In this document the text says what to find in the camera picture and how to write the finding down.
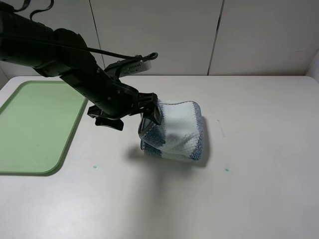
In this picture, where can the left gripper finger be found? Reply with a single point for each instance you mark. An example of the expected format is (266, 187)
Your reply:
(147, 100)
(153, 115)

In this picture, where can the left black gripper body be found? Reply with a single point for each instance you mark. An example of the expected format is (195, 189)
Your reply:
(112, 99)

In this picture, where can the blue white striped towel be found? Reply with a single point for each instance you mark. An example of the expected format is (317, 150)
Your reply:
(180, 136)

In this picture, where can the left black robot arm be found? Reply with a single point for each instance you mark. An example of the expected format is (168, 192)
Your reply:
(54, 53)

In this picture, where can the green plastic tray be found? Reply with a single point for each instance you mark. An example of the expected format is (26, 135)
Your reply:
(37, 124)

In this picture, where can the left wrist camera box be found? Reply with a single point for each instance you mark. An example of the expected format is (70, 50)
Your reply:
(127, 67)

